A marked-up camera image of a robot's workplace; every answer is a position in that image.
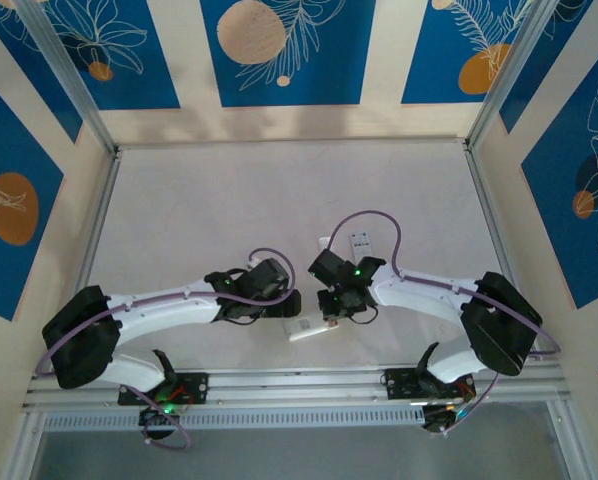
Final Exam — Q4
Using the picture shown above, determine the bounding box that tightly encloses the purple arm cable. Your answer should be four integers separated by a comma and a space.
34, 248, 298, 451
327, 209, 562, 440

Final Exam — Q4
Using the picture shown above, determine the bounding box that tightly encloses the white remote control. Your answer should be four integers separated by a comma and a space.
287, 317, 341, 344

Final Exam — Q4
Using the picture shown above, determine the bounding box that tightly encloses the aluminium table edge rail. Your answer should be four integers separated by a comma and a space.
462, 142, 545, 362
51, 147, 125, 374

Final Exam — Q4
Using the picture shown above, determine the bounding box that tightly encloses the black base controller board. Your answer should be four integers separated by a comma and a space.
138, 403, 180, 441
421, 399, 473, 436

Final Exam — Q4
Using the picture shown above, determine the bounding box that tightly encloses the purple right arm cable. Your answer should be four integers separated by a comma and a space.
327, 209, 562, 440

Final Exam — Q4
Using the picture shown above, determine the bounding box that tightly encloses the aluminium frame post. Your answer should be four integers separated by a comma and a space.
466, 0, 568, 151
16, 0, 120, 156

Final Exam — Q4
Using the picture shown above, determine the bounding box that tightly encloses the remote control with coloured buttons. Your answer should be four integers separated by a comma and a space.
347, 229, 379, 266

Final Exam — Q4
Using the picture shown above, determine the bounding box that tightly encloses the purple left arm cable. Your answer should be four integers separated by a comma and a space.
34, 248, 298, 451

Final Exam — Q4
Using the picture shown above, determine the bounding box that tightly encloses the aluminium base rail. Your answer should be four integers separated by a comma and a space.
26, 363, 568, 411

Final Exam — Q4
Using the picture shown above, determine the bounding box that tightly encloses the grey slotted cable duct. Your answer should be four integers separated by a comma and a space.
43, 405, 428, 432

